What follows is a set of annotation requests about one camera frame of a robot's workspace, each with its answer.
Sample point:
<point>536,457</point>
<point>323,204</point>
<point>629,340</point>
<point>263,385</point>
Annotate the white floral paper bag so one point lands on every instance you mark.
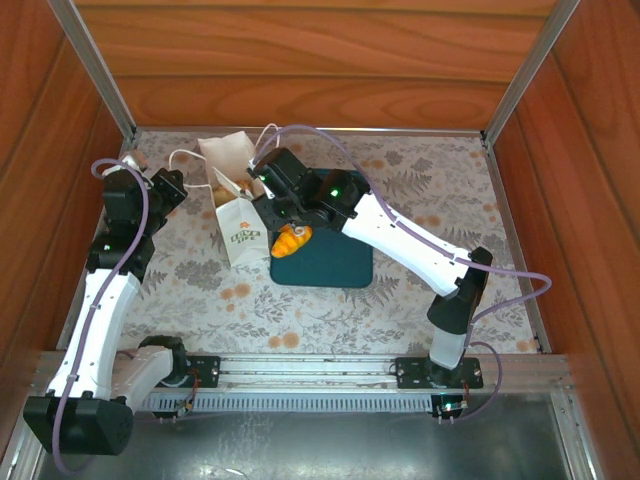
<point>242,245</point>

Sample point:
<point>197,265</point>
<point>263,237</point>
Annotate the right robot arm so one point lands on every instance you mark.
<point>410,245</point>

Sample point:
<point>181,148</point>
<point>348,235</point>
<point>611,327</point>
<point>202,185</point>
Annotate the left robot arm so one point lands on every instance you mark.
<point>95,330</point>

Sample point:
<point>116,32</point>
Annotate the yellow-orange ridged bread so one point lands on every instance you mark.
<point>287,243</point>

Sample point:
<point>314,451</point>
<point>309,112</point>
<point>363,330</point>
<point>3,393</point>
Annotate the teal plastic tray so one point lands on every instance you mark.
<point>325,265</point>

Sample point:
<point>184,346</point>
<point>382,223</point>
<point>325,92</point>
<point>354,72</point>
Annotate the floral tablecloth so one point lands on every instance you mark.
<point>225,310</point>

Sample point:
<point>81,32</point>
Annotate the green-lit circuit board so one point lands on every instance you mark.
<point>450,407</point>

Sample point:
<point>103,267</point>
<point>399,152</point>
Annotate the grey metal sheet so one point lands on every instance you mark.
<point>300,450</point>

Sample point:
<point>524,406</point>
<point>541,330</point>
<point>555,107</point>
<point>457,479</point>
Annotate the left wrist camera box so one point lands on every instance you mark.
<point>132,160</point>

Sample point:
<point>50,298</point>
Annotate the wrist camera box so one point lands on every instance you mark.
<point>132,160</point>
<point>254,165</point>

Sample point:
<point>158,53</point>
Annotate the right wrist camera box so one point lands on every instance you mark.
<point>254,165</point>

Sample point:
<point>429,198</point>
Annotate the aluminium corner post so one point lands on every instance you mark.
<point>530,70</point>
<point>95,70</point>

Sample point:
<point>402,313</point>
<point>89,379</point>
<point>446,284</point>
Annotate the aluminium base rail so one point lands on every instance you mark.
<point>300,372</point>

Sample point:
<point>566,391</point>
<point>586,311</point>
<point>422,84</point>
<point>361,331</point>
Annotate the aluminium lower frame rail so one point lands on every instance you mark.
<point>12,462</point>
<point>575,440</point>

